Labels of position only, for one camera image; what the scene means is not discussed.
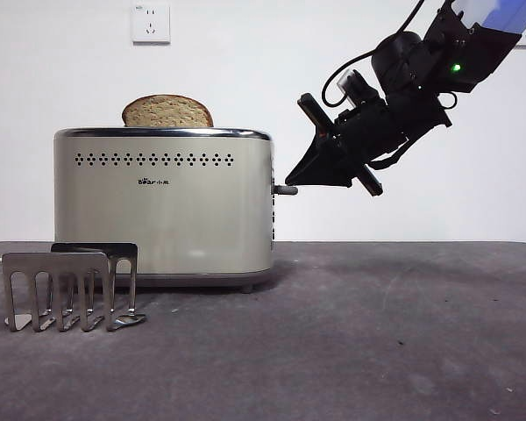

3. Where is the steel toast rack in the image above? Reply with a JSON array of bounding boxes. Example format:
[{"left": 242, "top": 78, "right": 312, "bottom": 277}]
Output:
[{"left": 2, "top": 242, "right": 148, "bottom": 333}]

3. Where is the black camera cable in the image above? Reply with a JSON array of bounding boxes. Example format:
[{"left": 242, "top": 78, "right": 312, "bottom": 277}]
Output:
[{"left": 322, "top": 0, "right": 427, "bottom": 107}]

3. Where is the cream two-slot toaster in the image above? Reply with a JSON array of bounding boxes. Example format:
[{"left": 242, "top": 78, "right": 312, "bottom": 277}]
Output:
[{"left": 53, "top": 126, "right": 274, "bottom": 294}]

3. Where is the brown bread slice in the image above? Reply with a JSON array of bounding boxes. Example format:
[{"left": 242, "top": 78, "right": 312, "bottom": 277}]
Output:
[{"left": 121, "top": 94, "right": 215, "bottom": 129}]

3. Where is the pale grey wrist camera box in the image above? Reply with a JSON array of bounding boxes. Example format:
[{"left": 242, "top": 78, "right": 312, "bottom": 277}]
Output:
[{"left": 336, "top": 68, "right": 369, "bottom": 100}]

